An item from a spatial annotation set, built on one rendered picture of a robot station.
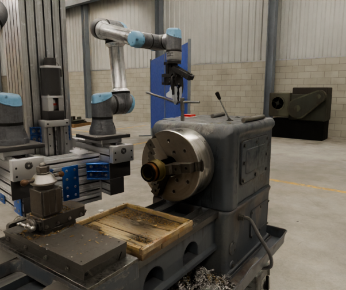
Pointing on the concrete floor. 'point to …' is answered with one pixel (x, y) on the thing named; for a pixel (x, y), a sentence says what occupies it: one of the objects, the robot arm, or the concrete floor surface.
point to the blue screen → (158, 112)
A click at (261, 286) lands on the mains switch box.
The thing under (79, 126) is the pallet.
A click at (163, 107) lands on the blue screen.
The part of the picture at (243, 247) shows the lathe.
